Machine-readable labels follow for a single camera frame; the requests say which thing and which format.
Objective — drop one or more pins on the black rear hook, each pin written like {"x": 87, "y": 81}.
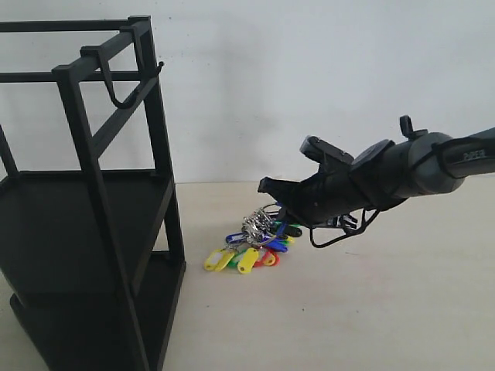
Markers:
{"x": 141, "y": 33}

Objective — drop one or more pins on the black metal shelf rack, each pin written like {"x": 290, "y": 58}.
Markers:
{"x": 95, "y": 256}

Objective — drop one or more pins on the colourful key tag bunch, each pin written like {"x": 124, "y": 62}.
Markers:
{"x": 261, "y": 240}

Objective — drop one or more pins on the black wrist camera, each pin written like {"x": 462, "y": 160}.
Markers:
{"x": 325, "y": 152}

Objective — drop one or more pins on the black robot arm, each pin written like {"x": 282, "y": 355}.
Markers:
{"x": 384, "y": 175}

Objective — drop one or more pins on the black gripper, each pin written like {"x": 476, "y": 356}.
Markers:
{"x": 318, "y": 198}

